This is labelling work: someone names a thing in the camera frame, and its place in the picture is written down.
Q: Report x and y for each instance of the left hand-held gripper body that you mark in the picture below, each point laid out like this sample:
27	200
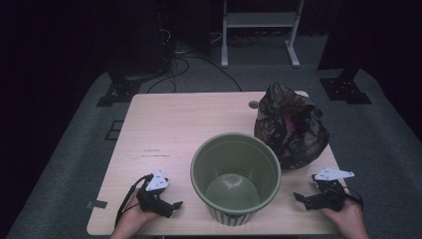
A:
152	199

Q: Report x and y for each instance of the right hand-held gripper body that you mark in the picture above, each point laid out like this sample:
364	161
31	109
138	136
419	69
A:
326	195

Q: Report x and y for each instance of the black plastic trash bag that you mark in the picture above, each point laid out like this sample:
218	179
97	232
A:
292	132

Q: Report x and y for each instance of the green plastic trash bin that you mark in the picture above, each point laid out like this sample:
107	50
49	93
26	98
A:
234	162

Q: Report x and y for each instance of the person's left hand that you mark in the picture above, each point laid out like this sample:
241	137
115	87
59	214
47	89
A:
132	220

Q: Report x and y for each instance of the person's right hand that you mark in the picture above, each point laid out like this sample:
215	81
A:
348	220

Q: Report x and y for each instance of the grey tape strip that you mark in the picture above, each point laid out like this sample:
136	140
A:
97	204

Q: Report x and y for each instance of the black stand base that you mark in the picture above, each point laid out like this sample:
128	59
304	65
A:
121	91
345	89

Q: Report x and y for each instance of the white metal stand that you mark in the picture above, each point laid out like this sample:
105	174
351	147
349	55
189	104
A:
262	20

